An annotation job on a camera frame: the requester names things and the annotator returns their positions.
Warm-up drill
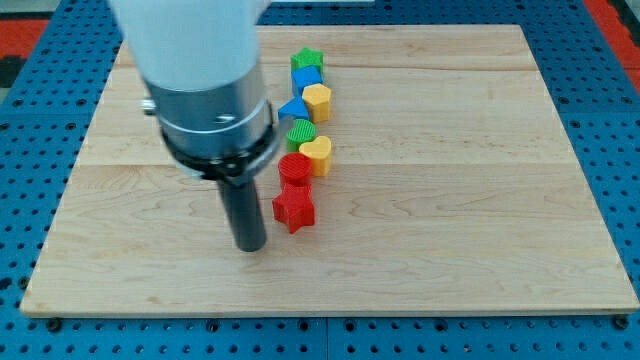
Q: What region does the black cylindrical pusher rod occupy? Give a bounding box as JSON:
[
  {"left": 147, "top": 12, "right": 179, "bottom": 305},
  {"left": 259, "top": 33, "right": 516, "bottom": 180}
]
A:
[{"left": 218, "top": 179, "right": 267, "bottom": 252}]

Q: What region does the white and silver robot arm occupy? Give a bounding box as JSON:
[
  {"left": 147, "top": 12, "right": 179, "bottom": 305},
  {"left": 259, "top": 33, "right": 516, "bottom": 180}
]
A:
[{"left": 110, "top": 0, "right": 293, "bottom": 252}]

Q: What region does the blue triangle block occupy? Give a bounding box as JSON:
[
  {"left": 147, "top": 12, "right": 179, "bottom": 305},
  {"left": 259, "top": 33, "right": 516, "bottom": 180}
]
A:
[{"left": 278, "top": 96, "right": 310, "bottom": 121}]

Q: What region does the red star block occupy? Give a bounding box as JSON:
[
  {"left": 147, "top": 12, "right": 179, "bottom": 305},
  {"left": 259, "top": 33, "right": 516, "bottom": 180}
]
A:
[{"left": 272, "top": 183, "right": 315, "bottom": 234}]

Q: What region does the red cylinder block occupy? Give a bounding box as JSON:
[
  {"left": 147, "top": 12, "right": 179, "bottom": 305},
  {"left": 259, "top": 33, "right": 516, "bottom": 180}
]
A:
[{"left": 277, "top": 152, "right": 312, "bottom": 188}]

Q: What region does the yellow heart block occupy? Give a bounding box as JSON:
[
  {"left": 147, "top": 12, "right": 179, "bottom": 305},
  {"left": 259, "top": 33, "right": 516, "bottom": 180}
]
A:
[{"left": 299, "top": 136, "right": 333, "bottom": 177}]

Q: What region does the green cylinder block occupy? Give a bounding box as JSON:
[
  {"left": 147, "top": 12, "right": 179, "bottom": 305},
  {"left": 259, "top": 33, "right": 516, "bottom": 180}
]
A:
[{"left": 285, "top": 119, "right": 317, "bottom": 153}]

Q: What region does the yellow pentagon block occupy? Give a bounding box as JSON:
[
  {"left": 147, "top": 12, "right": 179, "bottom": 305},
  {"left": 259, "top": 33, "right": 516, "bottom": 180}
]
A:
[{"left": 302, "top": 84, "right": 332, "bottom": 124}]

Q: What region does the blue cube block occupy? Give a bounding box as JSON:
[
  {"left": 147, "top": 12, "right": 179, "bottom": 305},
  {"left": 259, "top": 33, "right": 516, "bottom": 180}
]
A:
[{"left": 291, "top": 66, "right": 324, "bottom": 96}]

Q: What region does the green star block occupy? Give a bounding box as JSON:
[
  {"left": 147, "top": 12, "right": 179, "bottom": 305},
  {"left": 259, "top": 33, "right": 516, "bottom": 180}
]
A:
[{"left": 290, "top": 47, "right": 324, "bottom": 75}]

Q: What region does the light wooden board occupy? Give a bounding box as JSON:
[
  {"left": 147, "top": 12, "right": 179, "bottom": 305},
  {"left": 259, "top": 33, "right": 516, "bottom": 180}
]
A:
[{"left": 20, "top": 25, "right": 639, "bottom": 318}]

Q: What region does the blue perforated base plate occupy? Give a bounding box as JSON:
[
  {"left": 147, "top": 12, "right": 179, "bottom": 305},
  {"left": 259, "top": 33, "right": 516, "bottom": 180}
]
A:
[{"left": 1, "top": 0, "right": 639, "bottom": 359}]

